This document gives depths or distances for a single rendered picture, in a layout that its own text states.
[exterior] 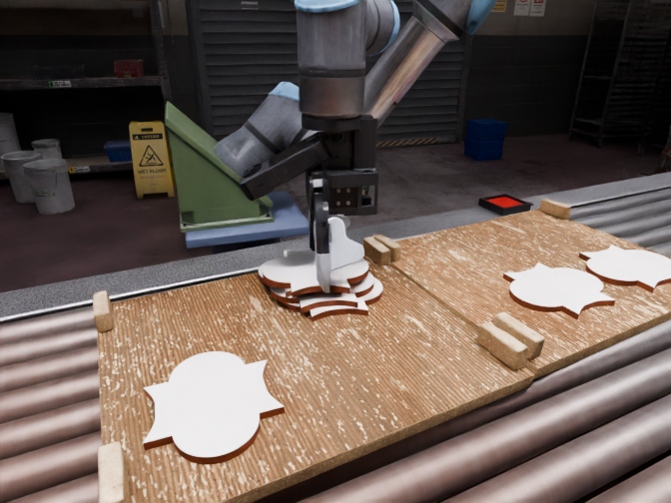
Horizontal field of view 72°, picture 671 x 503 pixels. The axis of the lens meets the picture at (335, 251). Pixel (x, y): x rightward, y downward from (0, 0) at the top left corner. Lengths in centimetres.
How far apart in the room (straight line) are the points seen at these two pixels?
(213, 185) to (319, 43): 57
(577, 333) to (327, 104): 39
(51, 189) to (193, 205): 314
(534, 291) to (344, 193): 29
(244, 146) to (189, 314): 52
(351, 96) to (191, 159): 54
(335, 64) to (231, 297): 33
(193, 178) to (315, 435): 69
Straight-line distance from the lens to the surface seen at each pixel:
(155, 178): 416
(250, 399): 46
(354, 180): 55
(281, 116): 104
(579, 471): 49
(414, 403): 47
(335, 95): 52
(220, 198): 103
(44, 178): 410
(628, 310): 71
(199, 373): 50
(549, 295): 67
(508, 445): 49
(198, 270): 77
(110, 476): 41
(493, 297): 66
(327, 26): 52
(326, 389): 48
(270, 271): 61
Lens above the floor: 126
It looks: 25 degrees down
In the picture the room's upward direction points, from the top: straight up
